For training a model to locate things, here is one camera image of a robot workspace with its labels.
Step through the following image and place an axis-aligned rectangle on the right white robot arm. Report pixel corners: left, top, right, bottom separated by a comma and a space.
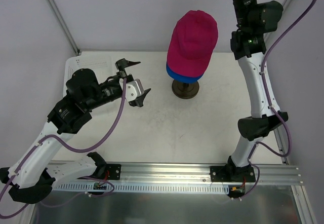
211, 0, 288, 182

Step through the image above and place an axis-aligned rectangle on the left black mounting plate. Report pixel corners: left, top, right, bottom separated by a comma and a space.
104, 163, 122, 180

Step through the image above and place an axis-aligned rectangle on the pink cap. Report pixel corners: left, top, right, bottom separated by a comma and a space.
167, 10, 219, 78

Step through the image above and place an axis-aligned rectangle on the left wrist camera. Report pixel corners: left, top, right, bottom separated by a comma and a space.
132, 79, 144, 100

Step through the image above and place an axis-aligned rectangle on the white plastic basket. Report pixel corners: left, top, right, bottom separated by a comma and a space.
64, 55, 116, 85

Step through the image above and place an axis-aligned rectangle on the black mounting plate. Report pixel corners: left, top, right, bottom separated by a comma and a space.
104, 163, 122, 180
210, 165, 256, 183

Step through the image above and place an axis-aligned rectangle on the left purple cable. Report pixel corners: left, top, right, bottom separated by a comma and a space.
0, 78, 129, 218

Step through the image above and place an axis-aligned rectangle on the blue cap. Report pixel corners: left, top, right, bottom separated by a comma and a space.
166, 64, 203, 84

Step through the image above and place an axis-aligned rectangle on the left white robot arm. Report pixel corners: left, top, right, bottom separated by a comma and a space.
1, 59, 148, 204

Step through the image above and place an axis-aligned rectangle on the white slotted cable duct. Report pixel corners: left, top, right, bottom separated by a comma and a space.
55, 181, 229, 195

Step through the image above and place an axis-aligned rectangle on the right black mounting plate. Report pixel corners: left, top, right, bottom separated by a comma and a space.
210, 165, 256, 183

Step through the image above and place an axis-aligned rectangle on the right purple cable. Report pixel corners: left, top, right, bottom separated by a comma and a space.
237, 0, 318, 207

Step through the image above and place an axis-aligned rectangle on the aluminium rail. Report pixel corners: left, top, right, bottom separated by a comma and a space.
48, 160, 304, 185

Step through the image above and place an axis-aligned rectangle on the purple cable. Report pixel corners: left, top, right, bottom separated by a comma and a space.
0, 78, 129, 218
237, 0, 318, 207

